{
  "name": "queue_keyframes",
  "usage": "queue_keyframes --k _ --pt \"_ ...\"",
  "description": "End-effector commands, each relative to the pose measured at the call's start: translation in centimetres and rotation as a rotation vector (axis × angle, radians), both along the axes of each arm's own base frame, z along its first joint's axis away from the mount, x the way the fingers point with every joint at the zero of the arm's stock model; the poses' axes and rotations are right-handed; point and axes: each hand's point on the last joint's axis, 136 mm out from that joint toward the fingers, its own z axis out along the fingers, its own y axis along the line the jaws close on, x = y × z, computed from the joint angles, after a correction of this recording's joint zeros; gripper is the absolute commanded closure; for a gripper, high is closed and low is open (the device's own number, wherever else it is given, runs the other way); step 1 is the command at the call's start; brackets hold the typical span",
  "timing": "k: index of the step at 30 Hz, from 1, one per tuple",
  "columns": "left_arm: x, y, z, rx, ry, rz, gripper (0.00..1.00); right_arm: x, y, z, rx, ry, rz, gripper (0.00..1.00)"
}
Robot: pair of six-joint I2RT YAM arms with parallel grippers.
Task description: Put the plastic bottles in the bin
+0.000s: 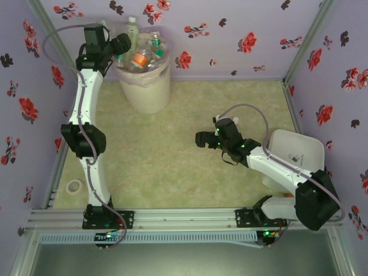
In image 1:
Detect orange label orange-capped bottle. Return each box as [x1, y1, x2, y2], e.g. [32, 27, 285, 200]
[126, 49, 150, 71]

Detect clear plastic bottle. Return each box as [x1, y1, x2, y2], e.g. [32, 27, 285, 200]
[137, 36, 152, 54]

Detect cream plastic bin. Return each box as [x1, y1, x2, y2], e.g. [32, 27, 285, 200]
[114, 25, 172, 114]

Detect white plastic lidded box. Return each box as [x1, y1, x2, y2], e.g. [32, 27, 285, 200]
[260, 129, 326, 198]

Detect aluminium mounting beam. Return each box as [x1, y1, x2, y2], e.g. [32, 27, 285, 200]
[28, 208, 340, 231]

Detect small controller board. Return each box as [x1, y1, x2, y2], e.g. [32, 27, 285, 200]
[94, 231, 123, 251]
[257, 229, 281, 248]

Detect grey metal panel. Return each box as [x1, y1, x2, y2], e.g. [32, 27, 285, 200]
[28, 243, 343, 276]

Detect beige tape roll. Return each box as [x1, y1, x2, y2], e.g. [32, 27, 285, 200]
[65, 178, 82, 195]

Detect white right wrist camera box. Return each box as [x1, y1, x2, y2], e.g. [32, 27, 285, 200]
[213, 114, 241, 124]

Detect grey right arm cable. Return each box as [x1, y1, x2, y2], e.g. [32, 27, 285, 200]
[217, 103, 344, 248]

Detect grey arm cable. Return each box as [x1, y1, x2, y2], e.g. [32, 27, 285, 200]
[217, 103, 344, 248]
[42, 24, 129, 248]

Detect grey left arm cable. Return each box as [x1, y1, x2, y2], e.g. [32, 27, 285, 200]
[42, 24, 129, 248]

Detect aluminium frame post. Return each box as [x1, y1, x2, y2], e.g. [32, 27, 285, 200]
[282, 0, 338, 86]
[26, 0, 86, 86]

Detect white slotted cable duct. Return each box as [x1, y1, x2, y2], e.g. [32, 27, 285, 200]
[39, 232, 257, 244]

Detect aluminium frame beam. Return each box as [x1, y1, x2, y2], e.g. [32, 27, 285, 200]
[7, 227, 41, 276]
[327, 225, 362, 276]

